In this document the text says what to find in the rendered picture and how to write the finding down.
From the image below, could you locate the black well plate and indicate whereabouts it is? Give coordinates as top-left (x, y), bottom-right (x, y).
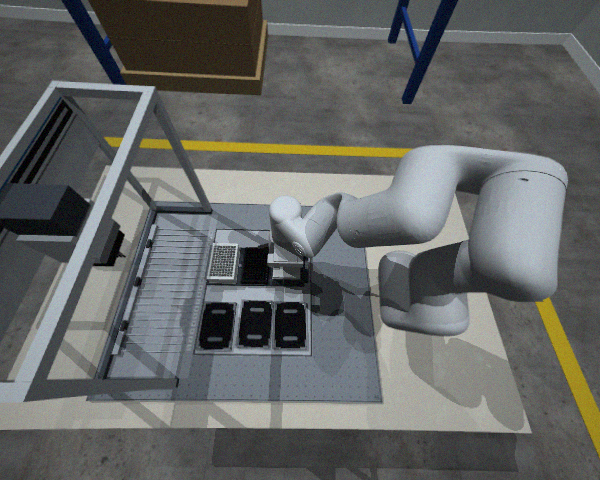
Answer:
top-left (241, 247), bottom-right (269, 284)

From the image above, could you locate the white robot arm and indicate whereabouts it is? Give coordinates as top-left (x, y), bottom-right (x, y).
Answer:
top-left (267, 145), bottom-right (568, 336)

